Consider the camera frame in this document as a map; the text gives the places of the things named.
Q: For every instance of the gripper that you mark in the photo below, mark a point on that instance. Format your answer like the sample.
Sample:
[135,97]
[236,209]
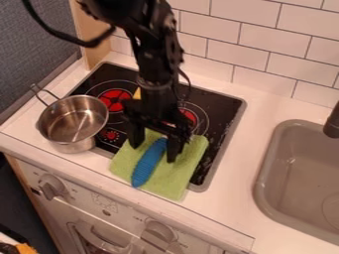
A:
[156,105]

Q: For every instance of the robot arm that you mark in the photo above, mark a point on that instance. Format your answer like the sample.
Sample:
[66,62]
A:
[152,43]

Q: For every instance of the blue fork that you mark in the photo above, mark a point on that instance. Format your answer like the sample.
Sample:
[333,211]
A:
[149,161]

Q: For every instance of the green cloth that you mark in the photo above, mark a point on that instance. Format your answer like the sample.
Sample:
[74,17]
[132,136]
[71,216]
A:
[170,175]

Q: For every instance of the yellow toy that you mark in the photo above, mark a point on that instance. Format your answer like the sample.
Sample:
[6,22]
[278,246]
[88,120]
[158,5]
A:
[137,94]

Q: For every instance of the toy stove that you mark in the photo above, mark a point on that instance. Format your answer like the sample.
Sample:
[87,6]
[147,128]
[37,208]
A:
[212,119]

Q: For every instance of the silver pot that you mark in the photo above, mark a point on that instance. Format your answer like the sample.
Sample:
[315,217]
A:
[73,122]

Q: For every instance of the toy sink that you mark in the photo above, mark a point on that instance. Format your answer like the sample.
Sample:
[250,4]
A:
[300,178]

